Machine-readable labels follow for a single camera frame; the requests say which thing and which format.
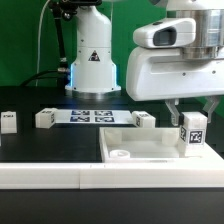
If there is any white U-shaped obstacle fence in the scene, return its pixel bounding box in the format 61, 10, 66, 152
0, 163, 224, 189

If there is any black cable bundle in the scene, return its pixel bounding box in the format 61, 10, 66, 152
19, 68, 70, 88

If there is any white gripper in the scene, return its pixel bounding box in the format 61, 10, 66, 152
126, 47, 224, 126

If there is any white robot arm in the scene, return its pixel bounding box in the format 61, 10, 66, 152
67, 0, 224, 126

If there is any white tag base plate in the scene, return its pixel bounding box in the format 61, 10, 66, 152
55, 109, 132, 124

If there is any white square tabletop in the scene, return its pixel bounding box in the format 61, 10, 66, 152
99, 127, 223, 163

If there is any white cable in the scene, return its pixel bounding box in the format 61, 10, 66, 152
35, 0, 53, 87

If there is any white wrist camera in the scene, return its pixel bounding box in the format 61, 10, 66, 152
133, 18, 196, 48

